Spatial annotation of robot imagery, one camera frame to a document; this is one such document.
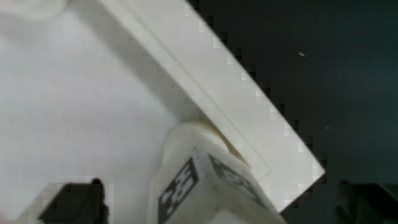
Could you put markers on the white leg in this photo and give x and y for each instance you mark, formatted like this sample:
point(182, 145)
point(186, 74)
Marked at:
point(205, 191)

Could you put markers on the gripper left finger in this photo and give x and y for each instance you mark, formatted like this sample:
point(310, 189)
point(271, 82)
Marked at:
point(69, 204)

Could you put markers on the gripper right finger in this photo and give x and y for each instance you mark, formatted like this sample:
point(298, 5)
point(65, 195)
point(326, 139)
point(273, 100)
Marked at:
point(367, 203)

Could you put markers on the white square tabletop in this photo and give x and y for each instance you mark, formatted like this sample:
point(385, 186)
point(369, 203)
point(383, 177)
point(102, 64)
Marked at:
point(115, 70)

